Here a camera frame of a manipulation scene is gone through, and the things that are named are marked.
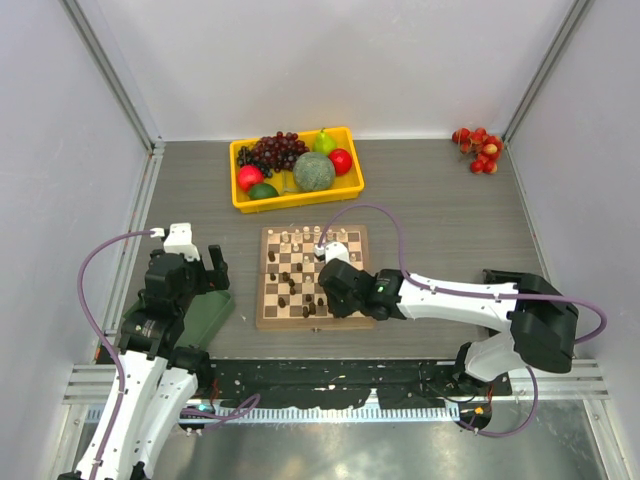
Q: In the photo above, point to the green pear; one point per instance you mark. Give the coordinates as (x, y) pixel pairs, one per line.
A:
(324, 143)

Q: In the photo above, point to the white cable duct strip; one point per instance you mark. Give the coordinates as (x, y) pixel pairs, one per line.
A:
(369, 413)

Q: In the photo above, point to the black grape bunch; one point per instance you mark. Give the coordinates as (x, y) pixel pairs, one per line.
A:
(246, 157)

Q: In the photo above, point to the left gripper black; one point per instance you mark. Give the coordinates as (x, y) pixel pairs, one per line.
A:
(201, 273)

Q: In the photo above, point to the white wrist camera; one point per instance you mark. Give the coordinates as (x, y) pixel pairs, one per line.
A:
(179, 241)
(330, 251)

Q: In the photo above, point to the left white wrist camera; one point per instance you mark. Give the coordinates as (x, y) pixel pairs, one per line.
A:
(179, 241)

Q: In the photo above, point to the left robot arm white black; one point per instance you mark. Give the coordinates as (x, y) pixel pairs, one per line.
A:
(156, 373)

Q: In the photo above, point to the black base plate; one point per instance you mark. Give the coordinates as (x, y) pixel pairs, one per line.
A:
(338, 384)

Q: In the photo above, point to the red apple left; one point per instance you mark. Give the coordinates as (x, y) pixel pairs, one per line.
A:
(248, 176)

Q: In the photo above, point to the green melon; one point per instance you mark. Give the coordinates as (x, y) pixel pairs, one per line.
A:
(313, 172)

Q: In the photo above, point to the green lime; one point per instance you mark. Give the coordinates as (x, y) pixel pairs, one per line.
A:
(262, 191)

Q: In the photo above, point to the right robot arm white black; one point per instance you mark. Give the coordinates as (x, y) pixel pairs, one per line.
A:
(530, 325)

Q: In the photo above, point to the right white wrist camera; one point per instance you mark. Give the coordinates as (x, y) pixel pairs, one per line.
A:
(330, 251)

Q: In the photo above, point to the black plastic bin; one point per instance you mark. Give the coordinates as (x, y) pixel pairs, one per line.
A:
(493, 276)

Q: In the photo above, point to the red apple right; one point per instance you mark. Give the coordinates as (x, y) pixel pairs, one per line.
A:
(341, 160)

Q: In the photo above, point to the yellow plastic fruit tray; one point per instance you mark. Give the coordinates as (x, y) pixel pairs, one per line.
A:
(345, 187)

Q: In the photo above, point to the red apple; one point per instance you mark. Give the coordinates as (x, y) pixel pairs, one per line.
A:
(248, 176)
(341, 160)

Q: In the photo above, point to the red grape bunch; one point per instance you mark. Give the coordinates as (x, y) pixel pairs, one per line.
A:
(279, 152)

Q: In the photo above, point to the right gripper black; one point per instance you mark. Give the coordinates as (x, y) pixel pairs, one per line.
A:
(333, 288)

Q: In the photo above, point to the green plastic tray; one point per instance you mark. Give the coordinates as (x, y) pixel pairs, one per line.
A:
(205, 320)

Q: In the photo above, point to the wooden chess board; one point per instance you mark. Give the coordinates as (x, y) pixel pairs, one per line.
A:
(307, 309)

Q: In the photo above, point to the red cherry cluster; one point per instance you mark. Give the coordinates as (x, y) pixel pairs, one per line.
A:
(482, 149)

